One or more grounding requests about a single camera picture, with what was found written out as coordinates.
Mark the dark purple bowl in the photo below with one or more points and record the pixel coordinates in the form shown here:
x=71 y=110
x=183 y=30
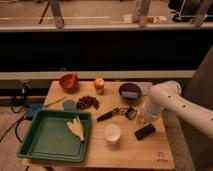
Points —
x=130 y=87

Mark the blue power box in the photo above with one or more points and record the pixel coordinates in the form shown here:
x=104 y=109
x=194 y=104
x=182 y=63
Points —
x=32 y=110

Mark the black eraser block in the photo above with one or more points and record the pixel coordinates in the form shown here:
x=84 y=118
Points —
x=145 y=131

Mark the green plastic tray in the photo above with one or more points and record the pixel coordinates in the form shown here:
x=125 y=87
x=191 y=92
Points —
x=49 y=138

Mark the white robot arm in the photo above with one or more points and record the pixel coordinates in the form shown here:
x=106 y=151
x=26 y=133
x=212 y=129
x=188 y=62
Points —
x=167 y=96

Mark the grey cloth behind bowl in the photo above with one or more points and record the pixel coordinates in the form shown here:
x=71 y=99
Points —
x=143 y=87

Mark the wooden stick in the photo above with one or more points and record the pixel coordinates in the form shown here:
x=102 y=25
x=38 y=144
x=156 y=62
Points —
x=54 y=102

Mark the white cup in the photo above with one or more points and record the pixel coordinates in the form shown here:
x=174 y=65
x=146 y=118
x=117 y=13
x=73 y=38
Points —
x=112 y=133

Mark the bunch of dark grapes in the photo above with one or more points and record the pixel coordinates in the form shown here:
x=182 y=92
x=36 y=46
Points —
x=86 y=102

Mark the red yellow apple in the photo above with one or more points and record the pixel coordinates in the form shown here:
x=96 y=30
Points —
x=99 y=83

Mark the red bowl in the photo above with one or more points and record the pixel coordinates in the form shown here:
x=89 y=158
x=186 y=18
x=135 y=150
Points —
x=69 y=81

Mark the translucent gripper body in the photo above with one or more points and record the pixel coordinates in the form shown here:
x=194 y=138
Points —
x=144 y=118

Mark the black handled peeler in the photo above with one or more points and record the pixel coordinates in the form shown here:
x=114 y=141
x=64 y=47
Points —
x=128 y=112

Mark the blue sponge in bowl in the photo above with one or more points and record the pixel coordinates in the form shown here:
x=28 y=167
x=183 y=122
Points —
x=129 y=95

